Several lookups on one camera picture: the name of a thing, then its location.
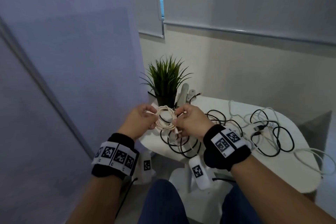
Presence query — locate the person's right hand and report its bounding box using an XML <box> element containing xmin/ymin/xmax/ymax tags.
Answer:
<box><xmin>173</xmin><ymin>104</ymin><xmax>216</xmax><ymax>143</ymax></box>

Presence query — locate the person's left hand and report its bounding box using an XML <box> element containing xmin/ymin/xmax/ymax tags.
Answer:
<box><xmin>117</xmin><ymin>103</ymin><xmax>159</xmax><ymax>142</ymax></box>

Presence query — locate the beige charging cable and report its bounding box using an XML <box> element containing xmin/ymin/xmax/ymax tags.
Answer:
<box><xmin>153</xmin><ymin>105</ymin><xmax>183</xmax><ymax>140</ymax></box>

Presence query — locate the pile of cables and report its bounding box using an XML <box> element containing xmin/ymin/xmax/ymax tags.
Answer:
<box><xmin>159</xmin><ymin>92</ymin><xmax>336</xmax><ymax>176</ymax></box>

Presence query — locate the person's right forearm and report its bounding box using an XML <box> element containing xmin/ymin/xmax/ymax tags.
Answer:
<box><xmin>230</xmin><ymin>154</ymin><xmax>336</xmax><ymax>224</ymax></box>

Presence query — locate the person's left forearm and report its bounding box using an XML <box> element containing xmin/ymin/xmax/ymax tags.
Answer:
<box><xmin>65</xmin><ymin>174</ymin><xmax>124</xmax><ymax>224</ymax></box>

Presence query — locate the person's left leg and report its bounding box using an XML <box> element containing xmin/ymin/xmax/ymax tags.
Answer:
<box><xmin>138</xmin><ymin>179</ymin><xmax>189</xmax><ymax>224</ymax></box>

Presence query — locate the person's leg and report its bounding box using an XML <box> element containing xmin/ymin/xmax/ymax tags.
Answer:
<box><xmin>220</xmin><ymin>184</ymin><xmax>263</xmax><ymax>224</ymax></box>
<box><xmin>138</xmin><ymin>179</ymin><xmax>189</xmax><ymax>224</ymax></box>

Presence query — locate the person's right leg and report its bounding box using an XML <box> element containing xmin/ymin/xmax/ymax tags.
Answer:
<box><xmin>220</xmin><ymin>184</ymin><xmax>263</xmax><ymax>224</ymax></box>

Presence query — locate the grey oblong device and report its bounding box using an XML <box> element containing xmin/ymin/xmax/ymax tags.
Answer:
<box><xmin>176</xmin><ymin>82</ymin><xmax>189</xmax><ymax>107</ymax></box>

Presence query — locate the green plant in black pot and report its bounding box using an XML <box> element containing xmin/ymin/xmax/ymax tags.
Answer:
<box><xmin>139</xmin><ymin>54</ymin><xmax>194</xmax><ymax>109</ymax></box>

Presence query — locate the black wristband with marker tags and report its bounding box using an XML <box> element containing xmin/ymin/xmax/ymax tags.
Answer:
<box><xmin>203</xmin><ymin>124</ymin><xmax>252</xmax><ymax>172</ymax></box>
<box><xmin>91</xmin><ymin>133</ymin><xmax>140</xmax><ymax>181</ymax></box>

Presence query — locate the thin black camera cord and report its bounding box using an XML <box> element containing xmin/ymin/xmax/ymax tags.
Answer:
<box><xmin>212</xmin><ymin>177</ymin><xmax>237</xmax><ymax>184</ymax></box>
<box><xmin>114</xmin><ymin>177</ymin><xmax>138</xmax><ymax>219</ymax></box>

